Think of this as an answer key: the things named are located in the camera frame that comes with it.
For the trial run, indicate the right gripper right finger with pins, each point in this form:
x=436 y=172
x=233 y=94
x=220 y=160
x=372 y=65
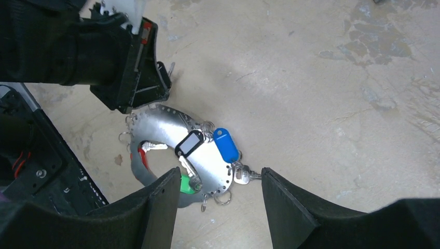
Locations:
x=300 y=219

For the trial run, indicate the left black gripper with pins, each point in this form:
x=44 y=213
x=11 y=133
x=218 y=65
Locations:
x=49 y=42

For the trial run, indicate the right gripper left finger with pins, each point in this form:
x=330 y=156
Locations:
x=143 y=219

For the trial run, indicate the green key tag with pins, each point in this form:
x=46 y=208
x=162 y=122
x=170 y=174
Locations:
x=189 y=187

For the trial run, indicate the black key tag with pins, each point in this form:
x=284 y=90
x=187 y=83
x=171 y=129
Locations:
x=189 y=144

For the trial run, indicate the large perforated metal keyring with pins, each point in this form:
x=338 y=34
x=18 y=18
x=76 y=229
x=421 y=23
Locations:
x=206 y=175

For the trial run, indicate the blue key tag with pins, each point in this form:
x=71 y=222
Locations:
x=225 y=145

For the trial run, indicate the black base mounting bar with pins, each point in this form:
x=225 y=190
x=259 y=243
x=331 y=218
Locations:
x=37 y=165

